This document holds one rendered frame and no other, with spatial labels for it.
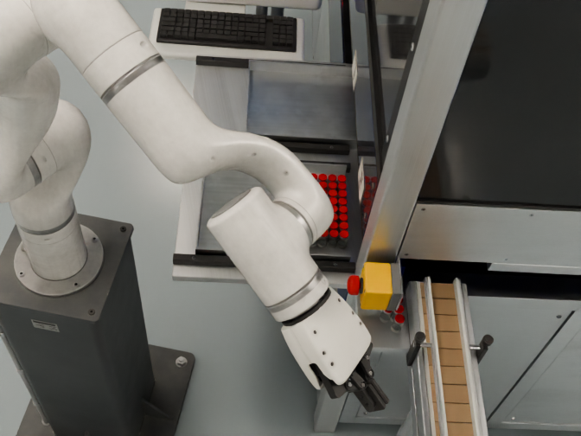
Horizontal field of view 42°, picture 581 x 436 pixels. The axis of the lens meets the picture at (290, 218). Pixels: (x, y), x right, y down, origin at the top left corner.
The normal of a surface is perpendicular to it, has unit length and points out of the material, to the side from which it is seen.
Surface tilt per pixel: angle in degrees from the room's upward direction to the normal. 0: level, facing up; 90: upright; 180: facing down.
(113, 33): 32
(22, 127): 99
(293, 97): 0
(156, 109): 41
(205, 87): 0
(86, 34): 46
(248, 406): 0
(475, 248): 90
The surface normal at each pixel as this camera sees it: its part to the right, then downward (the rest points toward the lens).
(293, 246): 0.65, -0.29
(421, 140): -0.01, 0.81
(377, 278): 0.07, -0.58
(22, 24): 0.60, 0.04
